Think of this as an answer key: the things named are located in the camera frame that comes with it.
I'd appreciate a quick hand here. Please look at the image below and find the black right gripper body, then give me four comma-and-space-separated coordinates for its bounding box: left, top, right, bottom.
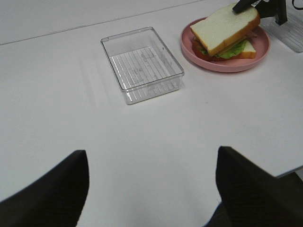
252, 0, 288, 25

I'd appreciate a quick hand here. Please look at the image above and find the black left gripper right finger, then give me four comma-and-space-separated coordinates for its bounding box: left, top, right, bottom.
215, 146, 303, 227

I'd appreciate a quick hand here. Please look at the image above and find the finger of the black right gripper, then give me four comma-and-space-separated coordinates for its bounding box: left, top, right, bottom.
232, 0, 255, 14

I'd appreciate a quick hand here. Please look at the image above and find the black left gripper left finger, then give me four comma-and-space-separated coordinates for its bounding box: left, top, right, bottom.
0, 150, 89, 227

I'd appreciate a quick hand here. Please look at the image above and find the bread slice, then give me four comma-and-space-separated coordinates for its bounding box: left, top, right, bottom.
190, 3, 260, 56
229, 40, 256, 60

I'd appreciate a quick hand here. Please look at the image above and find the bacon strip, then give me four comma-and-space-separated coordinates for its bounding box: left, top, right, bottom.
245, 31, 258, 40

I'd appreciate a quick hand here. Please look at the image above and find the yellow cheese slice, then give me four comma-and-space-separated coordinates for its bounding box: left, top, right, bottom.
215, 36, 247, 57

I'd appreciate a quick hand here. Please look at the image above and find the green lettuce leaf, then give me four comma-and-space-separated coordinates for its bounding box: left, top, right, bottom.
192, 39, 249, 61

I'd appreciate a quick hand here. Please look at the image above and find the clear plastic right tray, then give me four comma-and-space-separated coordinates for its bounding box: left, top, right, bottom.
261, 0, 303, 53

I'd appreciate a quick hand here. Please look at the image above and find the clear plastic tray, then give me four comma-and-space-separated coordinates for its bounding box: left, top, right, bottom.
100, 26, 185, 105
261, 0, 303, 53

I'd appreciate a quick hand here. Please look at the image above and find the pink round plate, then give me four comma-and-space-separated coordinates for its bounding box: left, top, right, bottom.
180, 18, 270, 73

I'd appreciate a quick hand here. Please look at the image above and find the clear plastic left tray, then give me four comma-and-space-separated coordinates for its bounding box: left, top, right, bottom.
100, 26, 185, 105

